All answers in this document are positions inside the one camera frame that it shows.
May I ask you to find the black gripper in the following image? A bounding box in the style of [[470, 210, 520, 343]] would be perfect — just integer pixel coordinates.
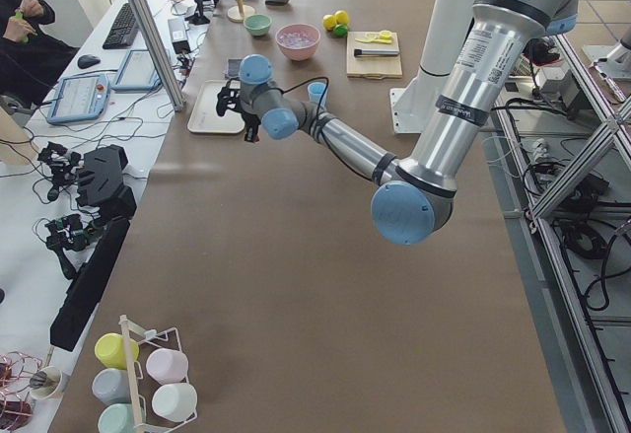
[[241, 110, 260, 142]]

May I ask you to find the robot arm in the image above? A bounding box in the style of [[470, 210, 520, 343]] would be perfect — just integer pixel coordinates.
[[237, 0, 578, 245]]

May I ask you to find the pile of clear ice cubes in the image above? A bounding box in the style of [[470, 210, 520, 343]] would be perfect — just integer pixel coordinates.
[[276, 29, 318, 49]]

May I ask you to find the light blue cup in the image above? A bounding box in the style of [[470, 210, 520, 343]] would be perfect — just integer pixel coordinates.
[[308, 81, 327, 106]]

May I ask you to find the pink cup in rack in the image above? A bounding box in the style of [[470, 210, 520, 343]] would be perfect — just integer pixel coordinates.
[[146, 348, 189, 385]]

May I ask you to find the yellow cup in rack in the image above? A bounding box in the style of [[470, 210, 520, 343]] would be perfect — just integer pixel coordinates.
[[94, 332, 126, 370]]

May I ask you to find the white cup in rack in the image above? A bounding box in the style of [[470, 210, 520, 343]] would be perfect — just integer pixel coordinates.
[[151, 383, 198, 422]]

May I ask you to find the grey cup in rack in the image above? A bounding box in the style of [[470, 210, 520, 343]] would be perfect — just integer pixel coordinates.
[[92, 368, 131, 405]]

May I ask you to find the green cup in rack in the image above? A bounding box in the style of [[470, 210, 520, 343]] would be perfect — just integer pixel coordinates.
[[97, 403, 135, 433]]

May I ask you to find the yellow lemon lower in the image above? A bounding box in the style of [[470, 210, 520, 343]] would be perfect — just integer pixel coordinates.
[[321, 14, 337, 31]]

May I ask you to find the yellow lemon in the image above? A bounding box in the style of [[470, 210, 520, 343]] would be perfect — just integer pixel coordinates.
[[334, 10, 350, 25], [321, 14, 337, 31]]

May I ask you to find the yellow lemon upper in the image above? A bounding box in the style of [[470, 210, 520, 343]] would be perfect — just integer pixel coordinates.
[[334, 10, 350, 25]]

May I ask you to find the cream rabbit tray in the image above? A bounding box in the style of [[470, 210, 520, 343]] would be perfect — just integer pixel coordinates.
[[187, 80, 245, 135]]

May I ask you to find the pink bowl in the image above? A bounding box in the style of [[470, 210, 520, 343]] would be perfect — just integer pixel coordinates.
[[275, 24, 320, 61]]

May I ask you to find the green lime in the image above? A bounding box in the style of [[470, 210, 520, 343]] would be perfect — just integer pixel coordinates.
[[332, 24, 348, 37]]

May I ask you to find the green ceramic bowl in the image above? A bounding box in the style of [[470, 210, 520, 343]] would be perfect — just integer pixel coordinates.
[[244, 14, 272, 37]]

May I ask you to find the grey folded cloth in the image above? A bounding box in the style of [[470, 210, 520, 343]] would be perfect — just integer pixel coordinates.
[[224, 58, 243, 80]]

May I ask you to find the steel muddler black tip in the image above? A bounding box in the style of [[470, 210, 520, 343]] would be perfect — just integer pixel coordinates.
[[353, 48, 399, 57]]

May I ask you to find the lemon half lower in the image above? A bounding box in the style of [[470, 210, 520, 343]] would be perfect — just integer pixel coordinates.
[[356, 33, 379, 42]]

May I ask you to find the bamboo cutting board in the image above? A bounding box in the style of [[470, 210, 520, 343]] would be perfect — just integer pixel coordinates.
[[346, 31, 403, 79]]

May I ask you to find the blue teach pendant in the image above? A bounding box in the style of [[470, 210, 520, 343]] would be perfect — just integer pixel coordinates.
[[110, 49, 162, 93], [46, 74, 109, 125]]

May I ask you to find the black keyboard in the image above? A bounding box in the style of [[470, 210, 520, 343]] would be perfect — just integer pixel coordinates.
[[102, 3, 139, 49]]

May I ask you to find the black computer mouse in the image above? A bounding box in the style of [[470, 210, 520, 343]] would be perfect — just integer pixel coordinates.
[[77, 54, 101, 69]]

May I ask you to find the person in black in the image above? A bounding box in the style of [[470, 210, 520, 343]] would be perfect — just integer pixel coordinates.
[[1, 0, 78, 105]]

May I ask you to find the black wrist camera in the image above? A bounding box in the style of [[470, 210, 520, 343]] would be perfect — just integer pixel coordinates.
[[216, 81, 243, 117]]

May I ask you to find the aluminium frame post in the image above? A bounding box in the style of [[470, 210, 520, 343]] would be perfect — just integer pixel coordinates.
[[127, 0, 185, 112]]

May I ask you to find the white wire rack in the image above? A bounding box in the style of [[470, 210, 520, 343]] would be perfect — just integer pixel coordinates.
[[118, 315, 198, 432]]

